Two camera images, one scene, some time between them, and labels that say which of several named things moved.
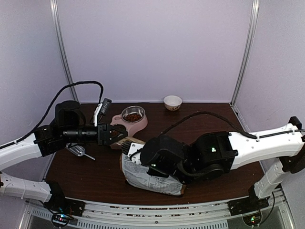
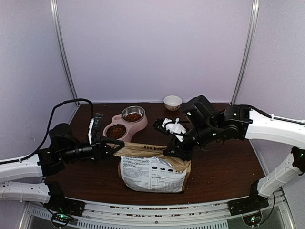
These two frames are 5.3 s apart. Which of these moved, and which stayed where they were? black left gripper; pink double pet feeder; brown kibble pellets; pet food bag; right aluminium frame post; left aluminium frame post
Moved: pet food bag; black left gripper
Stayed: left aluminium frame post; brown kibble pellets; pink double pet feeder; right aluminium frame post
